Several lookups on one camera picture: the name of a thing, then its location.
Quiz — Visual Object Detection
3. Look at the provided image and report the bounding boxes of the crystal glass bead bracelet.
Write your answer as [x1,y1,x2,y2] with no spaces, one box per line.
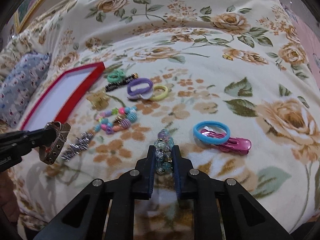
[153,128,175,176]

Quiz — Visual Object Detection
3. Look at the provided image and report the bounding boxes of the rose gold wristwatch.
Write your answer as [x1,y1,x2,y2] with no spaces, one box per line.
[39,121,71,165]

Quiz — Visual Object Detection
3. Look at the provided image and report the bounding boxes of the blue hair tie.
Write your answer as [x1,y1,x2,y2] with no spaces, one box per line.
[192,120,231,145]

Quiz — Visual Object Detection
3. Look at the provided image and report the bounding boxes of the colorful plastic bead bracelet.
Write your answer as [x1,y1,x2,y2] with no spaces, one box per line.
[94,106,138,136]

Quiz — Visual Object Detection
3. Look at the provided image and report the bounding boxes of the yellow hair tie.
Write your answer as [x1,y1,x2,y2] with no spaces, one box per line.
[149,84,170,102]

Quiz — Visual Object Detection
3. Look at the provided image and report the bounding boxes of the gold claw hair clip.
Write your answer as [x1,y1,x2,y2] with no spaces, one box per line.
[86,89,110,111]

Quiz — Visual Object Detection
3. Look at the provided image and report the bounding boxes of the purple hair tie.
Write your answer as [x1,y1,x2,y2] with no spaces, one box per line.
[126,77,154,100]

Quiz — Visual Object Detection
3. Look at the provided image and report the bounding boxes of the green hair tie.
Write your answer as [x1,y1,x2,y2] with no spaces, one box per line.
[107,69,125,83]

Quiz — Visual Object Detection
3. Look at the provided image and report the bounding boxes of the red jewelry tray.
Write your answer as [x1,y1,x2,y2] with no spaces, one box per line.
[18,62,105,131]

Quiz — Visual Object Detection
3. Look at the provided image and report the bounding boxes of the silver sequin hair clip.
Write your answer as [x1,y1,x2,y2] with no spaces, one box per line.
[61,132,94,161]

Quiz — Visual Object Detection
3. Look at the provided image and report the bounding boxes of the pink metallic hair clip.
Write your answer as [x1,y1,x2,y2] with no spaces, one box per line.
[200,129,252,155]

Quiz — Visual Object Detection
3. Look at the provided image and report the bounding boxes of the blue bear print pillow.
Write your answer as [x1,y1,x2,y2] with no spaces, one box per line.
[1,51,52,128]

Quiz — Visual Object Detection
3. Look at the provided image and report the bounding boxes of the floral fleece blanket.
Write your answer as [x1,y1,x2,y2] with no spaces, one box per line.
[1,0,319,233]

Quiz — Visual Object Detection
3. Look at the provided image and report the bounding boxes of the gold framed picture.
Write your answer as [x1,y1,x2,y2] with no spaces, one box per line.
[14,0,45,33]

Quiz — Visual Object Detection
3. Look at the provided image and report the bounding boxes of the pink bedsheet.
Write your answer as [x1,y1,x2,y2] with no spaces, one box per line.
[281,3,320,87]

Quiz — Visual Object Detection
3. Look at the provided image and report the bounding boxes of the black bead bracelet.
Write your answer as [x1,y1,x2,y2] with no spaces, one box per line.
[105,73,139,93]

